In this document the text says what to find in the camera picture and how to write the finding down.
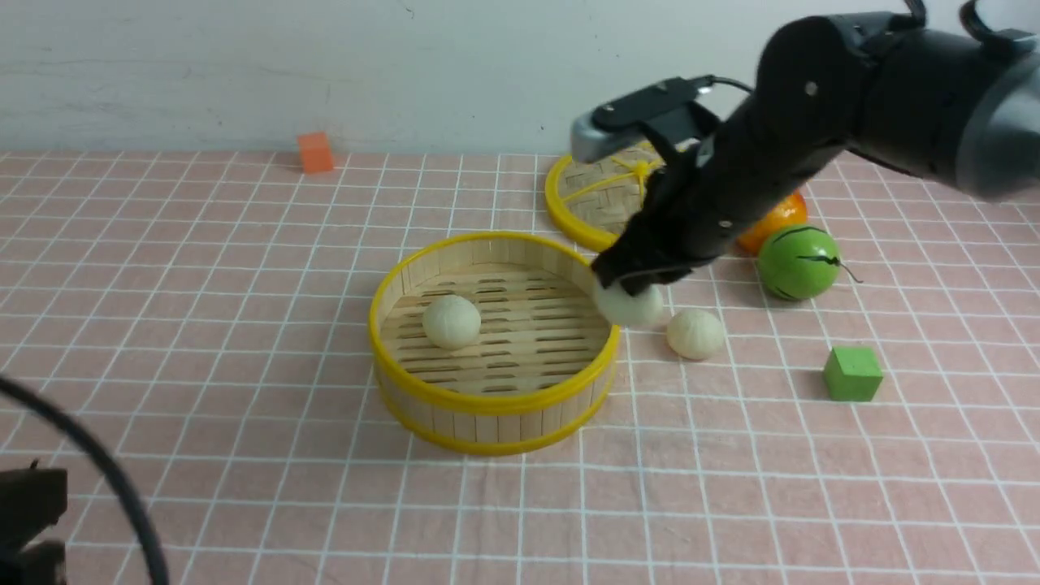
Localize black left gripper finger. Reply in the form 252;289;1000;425
1;461;68;584

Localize green toy watermelon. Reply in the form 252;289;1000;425
756;223;863;302

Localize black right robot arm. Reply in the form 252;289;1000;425
570;1;1039;296

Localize orange cube block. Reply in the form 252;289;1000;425
297;131;336;175

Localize pink checkered tablecloth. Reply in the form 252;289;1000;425
1;152;1039;584

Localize orange yellow toy pear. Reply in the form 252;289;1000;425
738;190;808;256

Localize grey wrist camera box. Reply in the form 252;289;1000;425
570;76;721;163

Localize black cable lower left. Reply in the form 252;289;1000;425
0;375;171;585

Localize green cube block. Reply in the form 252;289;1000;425
822;345;884;402

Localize yellow-rimmed woven steamer lid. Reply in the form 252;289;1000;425
544;141;662;252

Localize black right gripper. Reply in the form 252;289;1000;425
591;134;773;297

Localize yellow-rimmed bamboo steamer tray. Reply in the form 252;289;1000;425
368;231;621;456

